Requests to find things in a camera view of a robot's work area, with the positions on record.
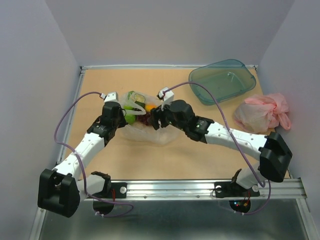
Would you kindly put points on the green apple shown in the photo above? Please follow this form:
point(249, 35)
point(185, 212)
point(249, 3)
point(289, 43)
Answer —
point(130, 119)

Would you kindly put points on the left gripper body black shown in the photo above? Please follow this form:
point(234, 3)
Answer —
point(120, 122)

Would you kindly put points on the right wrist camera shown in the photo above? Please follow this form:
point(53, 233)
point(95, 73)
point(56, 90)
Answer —
point(165, 95)

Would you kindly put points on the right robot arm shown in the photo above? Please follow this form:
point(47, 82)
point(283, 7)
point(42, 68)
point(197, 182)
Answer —
point(271, 151)

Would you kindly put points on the dark green fruit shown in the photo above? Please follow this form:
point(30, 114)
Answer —
point(140, 101)

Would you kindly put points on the aluminium front rail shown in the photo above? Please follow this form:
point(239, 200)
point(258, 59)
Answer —
point(187, 190)

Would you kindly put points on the teal plastic container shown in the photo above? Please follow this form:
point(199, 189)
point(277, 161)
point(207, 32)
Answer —
point(224, 80)

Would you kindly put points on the orange fruit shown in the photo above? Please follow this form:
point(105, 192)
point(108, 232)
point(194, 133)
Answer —
point(149, 107)

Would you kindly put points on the pink plastic bag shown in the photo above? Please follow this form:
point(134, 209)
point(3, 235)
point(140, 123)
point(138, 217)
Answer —
point(259, 113)

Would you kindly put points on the clear plastic bag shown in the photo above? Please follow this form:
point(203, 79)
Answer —
point(140, 132)

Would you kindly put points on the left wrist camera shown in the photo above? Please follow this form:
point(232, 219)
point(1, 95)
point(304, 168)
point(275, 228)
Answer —
point(110, 97)

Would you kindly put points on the red grape bunch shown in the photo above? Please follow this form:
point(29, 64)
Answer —
point(144, 119)

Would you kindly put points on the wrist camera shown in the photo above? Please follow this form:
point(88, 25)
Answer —
point(165, 95)
point(110, 97)

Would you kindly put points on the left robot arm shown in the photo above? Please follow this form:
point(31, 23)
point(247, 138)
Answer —
point(63, 188)

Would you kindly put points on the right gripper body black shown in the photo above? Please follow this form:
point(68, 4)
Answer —
point(165, 115)

